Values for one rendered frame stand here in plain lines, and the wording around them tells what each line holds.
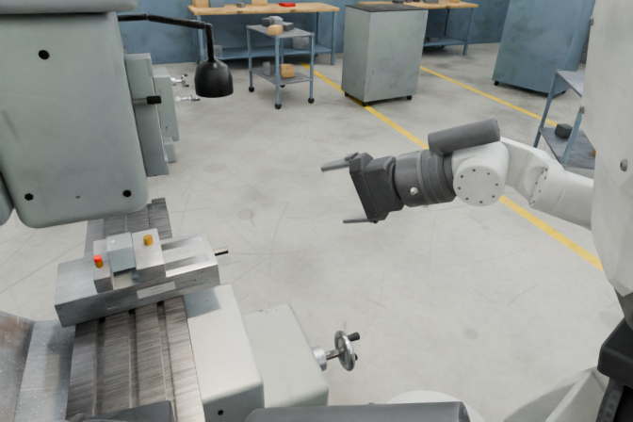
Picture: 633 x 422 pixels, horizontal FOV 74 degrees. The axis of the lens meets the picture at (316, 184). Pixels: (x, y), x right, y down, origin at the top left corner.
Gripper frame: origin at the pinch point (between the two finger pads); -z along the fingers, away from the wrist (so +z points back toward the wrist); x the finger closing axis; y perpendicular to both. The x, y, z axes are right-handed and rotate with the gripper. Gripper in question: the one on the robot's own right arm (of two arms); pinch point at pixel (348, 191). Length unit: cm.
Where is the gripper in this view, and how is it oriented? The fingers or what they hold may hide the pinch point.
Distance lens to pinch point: 74.9
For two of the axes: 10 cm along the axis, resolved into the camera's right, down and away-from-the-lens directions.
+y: -4.4, 4.5, -7.8
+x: -3.8, -8.8, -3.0
